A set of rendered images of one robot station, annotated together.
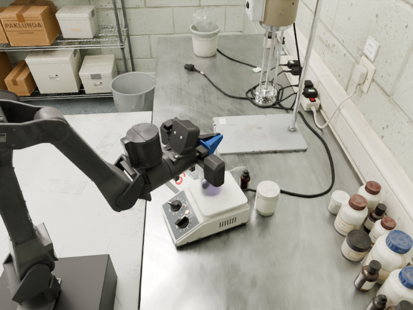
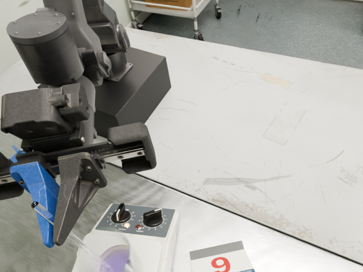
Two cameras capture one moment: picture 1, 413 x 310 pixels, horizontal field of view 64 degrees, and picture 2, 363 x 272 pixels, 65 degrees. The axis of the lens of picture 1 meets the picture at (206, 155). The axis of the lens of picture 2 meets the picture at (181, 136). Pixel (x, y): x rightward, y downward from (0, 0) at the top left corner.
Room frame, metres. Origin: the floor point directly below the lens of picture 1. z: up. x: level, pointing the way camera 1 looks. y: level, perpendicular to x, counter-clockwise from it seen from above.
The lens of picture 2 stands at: (0.73, -0.03, 1.39)
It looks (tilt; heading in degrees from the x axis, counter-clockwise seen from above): 50 degrees down; 129
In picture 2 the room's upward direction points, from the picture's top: 10 degrees counter-clockwise
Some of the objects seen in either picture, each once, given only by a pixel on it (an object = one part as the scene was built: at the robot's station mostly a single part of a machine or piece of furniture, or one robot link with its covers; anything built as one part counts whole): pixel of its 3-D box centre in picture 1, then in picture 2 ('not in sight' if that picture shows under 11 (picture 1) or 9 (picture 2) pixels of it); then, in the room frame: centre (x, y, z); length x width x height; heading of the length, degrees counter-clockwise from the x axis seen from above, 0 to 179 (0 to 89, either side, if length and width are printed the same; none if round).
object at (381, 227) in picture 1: (382, 232); not in sight; (0.47, -0.43, 0.94); 0.05 x 0.05 x 0.09
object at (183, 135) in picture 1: (179, 137); (48, 114); (0.50, 0.05, 1.21); 0.07 x 0.06 x 0.07; 39
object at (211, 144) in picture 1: (216, 146); (36, 212); (0.53, -0.02, 1.16); 0.07 x 0.04 x 0.06; 131
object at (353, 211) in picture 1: (351, 214); not in sight; (0.51, -0.36, 0.95); 0.06 x 0.06 x 0.11
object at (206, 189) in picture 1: (212, 178); (113, 266); (0.57, -0.01, 1.03); 0.07 x 0.06 x 0.08; 128
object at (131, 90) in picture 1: (137, 107); not in sight; (2.09, 0.52, 0.22); 0.33 x 0.33 x 0.41
